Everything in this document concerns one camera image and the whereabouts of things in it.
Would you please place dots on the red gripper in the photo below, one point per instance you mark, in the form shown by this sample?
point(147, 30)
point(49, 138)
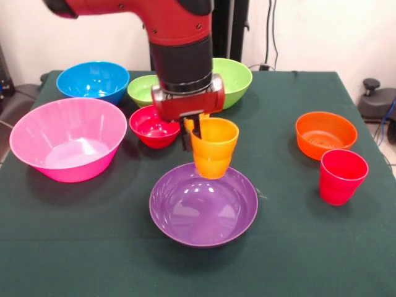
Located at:
point(188, 105)

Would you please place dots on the large pink plastic bowl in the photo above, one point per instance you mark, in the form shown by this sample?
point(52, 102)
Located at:
point(77, 123)

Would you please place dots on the small red plastic bowl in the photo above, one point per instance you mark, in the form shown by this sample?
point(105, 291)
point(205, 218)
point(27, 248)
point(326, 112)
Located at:
point(148, 130)

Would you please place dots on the red plastic cup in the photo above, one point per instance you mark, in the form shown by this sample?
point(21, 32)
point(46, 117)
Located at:
point(340, 185)

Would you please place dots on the black pedestal leg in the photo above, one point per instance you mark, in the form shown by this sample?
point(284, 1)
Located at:
point(18, 102)
point(377, 105)

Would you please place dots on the large green plastic bowl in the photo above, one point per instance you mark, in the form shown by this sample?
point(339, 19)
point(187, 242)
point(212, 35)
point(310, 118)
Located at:
point(235, 80)

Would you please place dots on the purple plastic bowl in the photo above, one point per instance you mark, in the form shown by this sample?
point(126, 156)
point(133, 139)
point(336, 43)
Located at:
point(204, 213)

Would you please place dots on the dark green table cloth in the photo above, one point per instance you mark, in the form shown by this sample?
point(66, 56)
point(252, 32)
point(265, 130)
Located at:
point(198, 263)

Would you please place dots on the orange plastic cup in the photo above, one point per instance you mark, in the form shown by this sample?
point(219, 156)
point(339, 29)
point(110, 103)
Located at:
point(216, 148)

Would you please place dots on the orange plastic bowl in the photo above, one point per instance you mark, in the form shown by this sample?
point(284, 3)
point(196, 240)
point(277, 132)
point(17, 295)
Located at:
point(325, 133)

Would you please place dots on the blue plastic bowl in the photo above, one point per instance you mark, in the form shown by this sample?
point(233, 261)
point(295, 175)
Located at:
point(92, 77)

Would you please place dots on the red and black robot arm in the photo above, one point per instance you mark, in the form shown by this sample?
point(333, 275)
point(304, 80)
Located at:
point(179, 37)

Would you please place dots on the small green plastic bowl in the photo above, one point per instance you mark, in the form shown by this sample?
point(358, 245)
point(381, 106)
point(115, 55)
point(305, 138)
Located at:
point(140, 92)

